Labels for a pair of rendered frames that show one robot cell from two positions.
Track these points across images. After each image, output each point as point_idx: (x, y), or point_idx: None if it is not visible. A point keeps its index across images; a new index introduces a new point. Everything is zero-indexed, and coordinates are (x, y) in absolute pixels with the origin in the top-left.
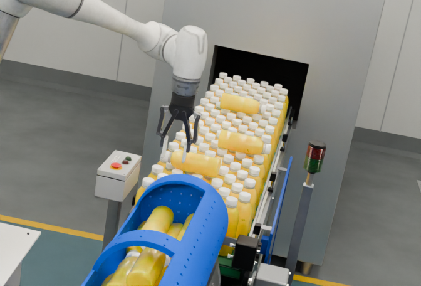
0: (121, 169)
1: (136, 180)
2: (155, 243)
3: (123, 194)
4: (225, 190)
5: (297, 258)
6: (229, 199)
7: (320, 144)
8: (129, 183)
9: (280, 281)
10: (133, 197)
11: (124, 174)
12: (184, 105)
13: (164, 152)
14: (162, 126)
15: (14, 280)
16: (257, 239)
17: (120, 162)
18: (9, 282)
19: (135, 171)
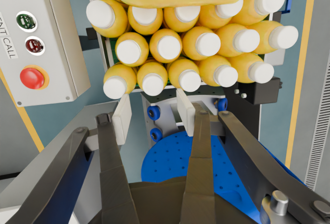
0: (50, 81)
1: (68, 6)
2: None
3: (86, 90)
4: (252, 44)
5: None
6: (260, 77)
7: None
8: (76, 60)
9: (277, 63)
10: (90, 40)
11: (68, 99)
12: None
13: (129, 118)
14: (81, 146)
15: (80, 196)
16: (278, 84)
17: (24, 45)
18: (82, 208)
19: (61, 20)
